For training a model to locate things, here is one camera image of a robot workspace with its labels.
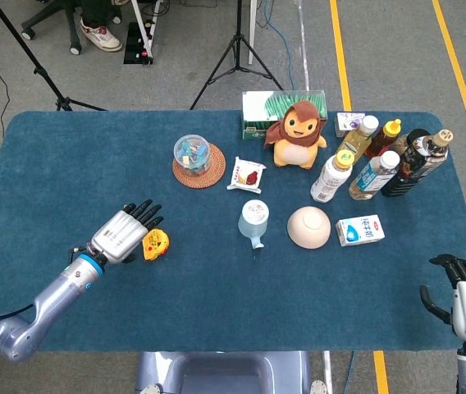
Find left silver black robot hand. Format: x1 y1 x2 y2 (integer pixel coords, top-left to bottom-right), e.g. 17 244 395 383
87 199 165 264

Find blue tablecloth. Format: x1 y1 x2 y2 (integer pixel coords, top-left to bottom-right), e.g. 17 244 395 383
0 109 466 353

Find clear jar of binder clips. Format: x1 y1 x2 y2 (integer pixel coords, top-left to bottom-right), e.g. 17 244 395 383
173 134 212 176

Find round woven rattan coaster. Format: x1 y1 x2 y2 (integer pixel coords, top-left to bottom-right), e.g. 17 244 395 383
171 142 227 190

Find light blue plastic cup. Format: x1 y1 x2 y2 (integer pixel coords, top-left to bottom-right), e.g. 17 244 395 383
237 199 271 250

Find white blue milk carton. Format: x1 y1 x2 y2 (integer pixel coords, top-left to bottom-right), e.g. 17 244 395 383
335 213 386 248

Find white snack packet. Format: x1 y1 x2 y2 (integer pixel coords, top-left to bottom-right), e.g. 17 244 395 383
226 156 267 195

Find dark bottle beige cap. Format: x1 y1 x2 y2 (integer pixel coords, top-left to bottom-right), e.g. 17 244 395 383
381 129 455 198

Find clear bottle blue label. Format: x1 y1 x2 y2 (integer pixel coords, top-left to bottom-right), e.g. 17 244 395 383
348 149 401 201

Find grey-blue robot torso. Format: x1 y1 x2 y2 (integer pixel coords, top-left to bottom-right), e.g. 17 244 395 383
134 350 328 394

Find black light stand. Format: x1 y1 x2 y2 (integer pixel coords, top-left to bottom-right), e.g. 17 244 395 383
0 0 108 112

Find dark bottle black cap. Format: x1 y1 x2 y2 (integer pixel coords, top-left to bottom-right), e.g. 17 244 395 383
388 128 432 161

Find cream ceramic bowl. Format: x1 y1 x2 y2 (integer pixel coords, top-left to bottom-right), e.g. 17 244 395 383
286 205 332 250

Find green white tissue box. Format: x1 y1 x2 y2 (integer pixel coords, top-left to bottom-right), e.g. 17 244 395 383
241 89 328 141

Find amber bottle yellow cap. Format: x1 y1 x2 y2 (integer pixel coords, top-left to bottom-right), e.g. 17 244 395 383
363 118 403 160

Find black power strip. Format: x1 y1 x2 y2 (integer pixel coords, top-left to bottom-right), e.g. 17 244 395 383
123 21 155 66

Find white bottle yellow cap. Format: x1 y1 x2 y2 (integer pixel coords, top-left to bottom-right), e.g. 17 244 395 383
309 149 354 204

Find orange plush toy brown hood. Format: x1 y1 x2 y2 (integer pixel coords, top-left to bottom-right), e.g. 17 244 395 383
263 100 328 171

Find seated person dark trousers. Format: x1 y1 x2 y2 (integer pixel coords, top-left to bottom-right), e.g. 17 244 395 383
79 0 130 53

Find black office chair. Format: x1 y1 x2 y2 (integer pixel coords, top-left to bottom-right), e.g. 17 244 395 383
20 0 122 57

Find pale yellow tea bottle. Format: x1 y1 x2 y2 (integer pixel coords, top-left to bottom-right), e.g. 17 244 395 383
335 115 381 165

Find small white purple box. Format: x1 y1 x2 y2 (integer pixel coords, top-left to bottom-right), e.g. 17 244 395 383
334 112 367 138

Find black tripod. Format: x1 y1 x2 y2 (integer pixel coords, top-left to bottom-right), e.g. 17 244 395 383
190 0 284 111

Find blue floor cable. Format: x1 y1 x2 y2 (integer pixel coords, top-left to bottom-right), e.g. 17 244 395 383
341 350 358 394
255 0 312 91

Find white slanted frame post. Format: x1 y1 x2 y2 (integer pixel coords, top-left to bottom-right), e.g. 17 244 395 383
130 0 164 65

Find white upright post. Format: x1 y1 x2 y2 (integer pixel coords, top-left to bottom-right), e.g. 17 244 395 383
248 0 258 66

